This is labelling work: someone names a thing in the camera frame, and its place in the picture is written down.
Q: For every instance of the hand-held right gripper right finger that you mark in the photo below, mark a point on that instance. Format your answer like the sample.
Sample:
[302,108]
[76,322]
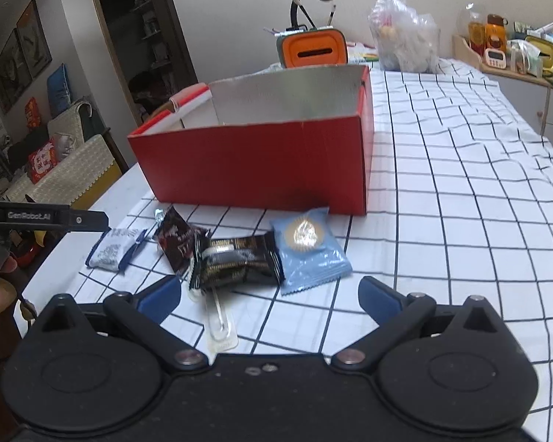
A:
[379,299]

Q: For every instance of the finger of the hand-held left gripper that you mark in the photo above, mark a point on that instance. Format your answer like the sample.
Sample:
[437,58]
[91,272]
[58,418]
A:
[90,221]

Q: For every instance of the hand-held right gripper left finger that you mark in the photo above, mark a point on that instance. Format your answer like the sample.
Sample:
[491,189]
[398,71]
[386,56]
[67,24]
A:
[160,295]

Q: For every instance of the white and blue snack packet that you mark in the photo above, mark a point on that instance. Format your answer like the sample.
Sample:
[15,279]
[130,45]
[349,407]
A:
[115,248]

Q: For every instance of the dark brown triangular snack packet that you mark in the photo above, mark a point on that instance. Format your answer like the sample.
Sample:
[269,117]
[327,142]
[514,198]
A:
[177,239]

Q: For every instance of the light blue snack packet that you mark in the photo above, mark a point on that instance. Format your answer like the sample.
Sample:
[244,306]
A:
[308,248]

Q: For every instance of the black snack packet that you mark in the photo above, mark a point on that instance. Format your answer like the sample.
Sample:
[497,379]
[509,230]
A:
[239,260]

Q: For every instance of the red cardboard box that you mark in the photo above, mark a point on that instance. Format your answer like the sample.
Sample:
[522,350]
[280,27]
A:
[258,165]

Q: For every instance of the sofa with cream cover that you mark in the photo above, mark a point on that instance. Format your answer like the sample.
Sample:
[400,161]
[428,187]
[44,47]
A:
[73,170]

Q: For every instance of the clear plastic wrapped spoon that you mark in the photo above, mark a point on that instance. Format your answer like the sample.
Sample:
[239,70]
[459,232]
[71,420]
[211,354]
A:
[221,322]

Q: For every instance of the white checkered tablecloth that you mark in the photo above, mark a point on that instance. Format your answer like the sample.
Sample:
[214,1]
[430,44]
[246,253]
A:
[465,239]

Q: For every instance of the blue cushion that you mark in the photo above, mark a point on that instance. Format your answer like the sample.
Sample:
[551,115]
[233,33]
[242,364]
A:
[59,84]

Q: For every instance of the dark bookshelf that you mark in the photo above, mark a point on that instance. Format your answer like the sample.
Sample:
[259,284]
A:
[143,32]

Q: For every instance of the wooden desktop rack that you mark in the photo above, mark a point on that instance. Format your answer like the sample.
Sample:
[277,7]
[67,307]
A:
[465,53]

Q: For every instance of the clear plastic bag of food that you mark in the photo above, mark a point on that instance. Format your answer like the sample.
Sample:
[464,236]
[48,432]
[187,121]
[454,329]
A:
[403,37]

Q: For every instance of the white kitchen timer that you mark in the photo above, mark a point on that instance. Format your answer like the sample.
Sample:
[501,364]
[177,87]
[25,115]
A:
[493,58]

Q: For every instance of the yellow drink bottle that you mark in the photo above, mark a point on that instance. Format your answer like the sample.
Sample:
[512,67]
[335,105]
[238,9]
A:
[475,32]

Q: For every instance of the paint brush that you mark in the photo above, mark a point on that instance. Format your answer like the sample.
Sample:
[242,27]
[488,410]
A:
[332,16]
[308,14]

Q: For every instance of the orange bottle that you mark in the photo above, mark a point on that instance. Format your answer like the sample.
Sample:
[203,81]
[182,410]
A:
[496,32]

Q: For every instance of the yellow storage box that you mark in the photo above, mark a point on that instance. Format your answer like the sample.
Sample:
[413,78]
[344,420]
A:
[544,55]

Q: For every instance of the framed wall picture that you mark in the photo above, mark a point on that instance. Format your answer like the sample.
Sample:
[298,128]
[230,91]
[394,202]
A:
[34,41]
[10,73]

